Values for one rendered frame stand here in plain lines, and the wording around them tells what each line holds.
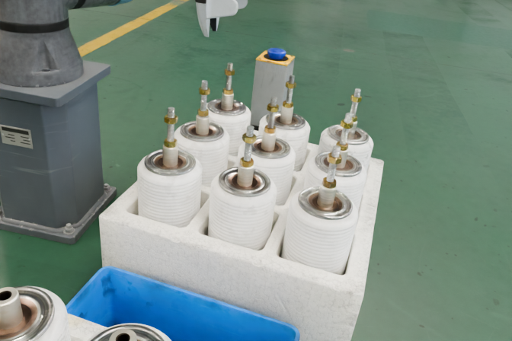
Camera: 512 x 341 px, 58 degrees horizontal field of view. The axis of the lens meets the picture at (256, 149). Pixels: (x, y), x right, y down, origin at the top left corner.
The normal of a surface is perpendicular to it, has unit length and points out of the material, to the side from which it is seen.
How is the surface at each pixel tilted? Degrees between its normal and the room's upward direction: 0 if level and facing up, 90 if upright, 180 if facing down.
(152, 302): 88
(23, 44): 72
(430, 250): 0
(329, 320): 90
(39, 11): 90
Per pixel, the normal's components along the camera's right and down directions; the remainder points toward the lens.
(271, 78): -0.30, 0.43
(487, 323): 0.11, -0.87
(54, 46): 0.75, 0.10
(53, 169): 0.55, 0.44
